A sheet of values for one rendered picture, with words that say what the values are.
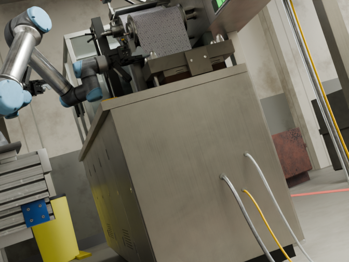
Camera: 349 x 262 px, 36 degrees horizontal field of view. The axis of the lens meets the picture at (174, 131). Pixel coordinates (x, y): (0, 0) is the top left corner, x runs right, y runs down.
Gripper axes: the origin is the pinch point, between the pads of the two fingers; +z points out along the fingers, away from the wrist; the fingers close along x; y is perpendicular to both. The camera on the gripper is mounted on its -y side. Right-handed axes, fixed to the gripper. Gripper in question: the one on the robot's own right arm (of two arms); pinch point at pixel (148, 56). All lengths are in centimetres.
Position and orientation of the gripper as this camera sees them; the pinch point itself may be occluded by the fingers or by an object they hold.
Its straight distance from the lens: 251.9
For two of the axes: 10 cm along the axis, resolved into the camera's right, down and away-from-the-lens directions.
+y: -3.0, -9.5, 0.7
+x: -2.1, 1.4, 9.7
